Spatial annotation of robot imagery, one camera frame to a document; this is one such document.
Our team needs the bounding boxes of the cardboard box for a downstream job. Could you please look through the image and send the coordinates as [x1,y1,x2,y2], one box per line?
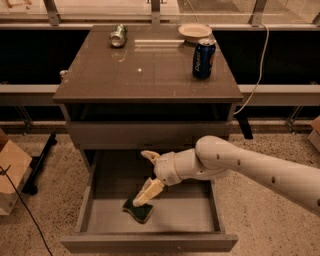
[0,129,32,215]
[308,116,320,152]

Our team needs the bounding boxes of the closed grey top drawer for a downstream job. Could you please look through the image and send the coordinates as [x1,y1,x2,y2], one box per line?
[66,121,232,150]

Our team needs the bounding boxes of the red can behind cabinet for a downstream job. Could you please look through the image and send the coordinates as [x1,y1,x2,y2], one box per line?
[59,70,68,81]

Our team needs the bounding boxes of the green soda can lying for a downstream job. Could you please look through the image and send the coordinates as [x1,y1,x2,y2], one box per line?
[109,24,127,48]

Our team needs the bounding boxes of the white cable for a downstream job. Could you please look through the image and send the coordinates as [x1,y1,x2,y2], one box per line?
[233,23,270,117]

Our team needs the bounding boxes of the black floor stand bar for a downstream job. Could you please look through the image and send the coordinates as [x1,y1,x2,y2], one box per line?
[22,134,57,195]

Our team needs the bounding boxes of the blue Pepsi can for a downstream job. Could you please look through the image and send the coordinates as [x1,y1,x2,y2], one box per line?
[192,38,216,79]

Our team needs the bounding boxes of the cardboard box right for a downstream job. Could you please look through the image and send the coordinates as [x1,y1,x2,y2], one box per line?
[308,116,320,152]

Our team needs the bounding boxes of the white shallow bowl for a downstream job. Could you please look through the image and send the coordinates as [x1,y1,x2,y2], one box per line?
[178,23,212,43]

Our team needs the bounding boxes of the black bracket behind cabinet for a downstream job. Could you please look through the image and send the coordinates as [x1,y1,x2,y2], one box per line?
[235,111,253,139]

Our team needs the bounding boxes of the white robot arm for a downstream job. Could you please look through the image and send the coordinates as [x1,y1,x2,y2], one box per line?
[133,136,320,215]

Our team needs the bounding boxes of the green yellow sponge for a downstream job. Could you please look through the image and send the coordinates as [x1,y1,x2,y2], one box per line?
[122,194,153,224]

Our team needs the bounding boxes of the open grey middle drawer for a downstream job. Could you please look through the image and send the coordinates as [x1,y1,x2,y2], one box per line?
[61,150,238,253]

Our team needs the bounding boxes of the black floor cable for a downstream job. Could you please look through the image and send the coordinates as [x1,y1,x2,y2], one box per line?
[0,165,54,256]

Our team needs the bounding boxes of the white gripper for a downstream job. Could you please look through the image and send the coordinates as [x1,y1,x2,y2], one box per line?
[133,150,182,207]

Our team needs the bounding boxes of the cardboard box left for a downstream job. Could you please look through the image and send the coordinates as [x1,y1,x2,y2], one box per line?
[0,129,32,215]

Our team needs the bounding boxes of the grey drawer cabinet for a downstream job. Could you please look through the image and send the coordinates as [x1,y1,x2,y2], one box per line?
[52,24,244,174]

